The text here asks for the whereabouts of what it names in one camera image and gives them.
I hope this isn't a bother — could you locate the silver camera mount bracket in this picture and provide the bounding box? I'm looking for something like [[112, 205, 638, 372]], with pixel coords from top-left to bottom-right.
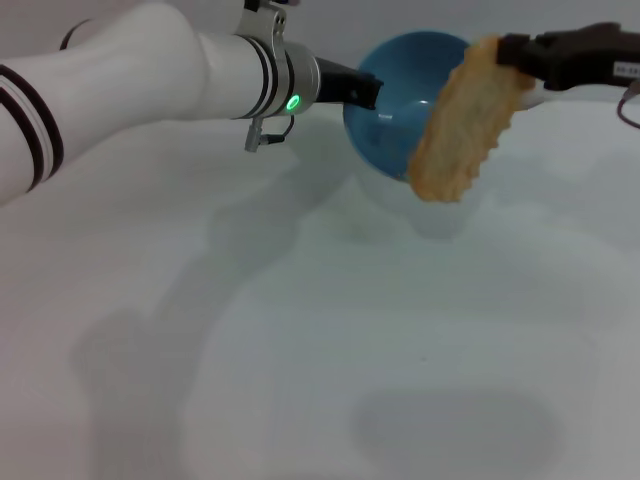
[[237, 0, 289, 53]]

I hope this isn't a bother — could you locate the blue bowl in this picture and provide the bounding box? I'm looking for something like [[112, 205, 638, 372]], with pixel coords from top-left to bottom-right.
[[342, 30, 473, 183]]

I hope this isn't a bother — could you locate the orange striped bread roll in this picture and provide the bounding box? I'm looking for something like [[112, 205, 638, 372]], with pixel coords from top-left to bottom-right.
[[408, 33, 538, 204]]

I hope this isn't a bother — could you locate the dark right arm cable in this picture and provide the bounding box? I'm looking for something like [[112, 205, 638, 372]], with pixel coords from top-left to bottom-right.
[[615, 83, 640, 128]]

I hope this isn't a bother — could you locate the silver plug with black cable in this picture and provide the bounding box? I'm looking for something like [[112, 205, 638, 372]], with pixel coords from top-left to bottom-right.
[[244, 113, 296, 154]]

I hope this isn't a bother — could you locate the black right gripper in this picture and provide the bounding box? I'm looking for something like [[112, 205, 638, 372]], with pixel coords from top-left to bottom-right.
[[495, 21, 640, 92]]

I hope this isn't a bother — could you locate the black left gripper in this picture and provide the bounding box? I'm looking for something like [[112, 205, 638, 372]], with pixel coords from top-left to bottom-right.
[[314, 56, 385, 112]]

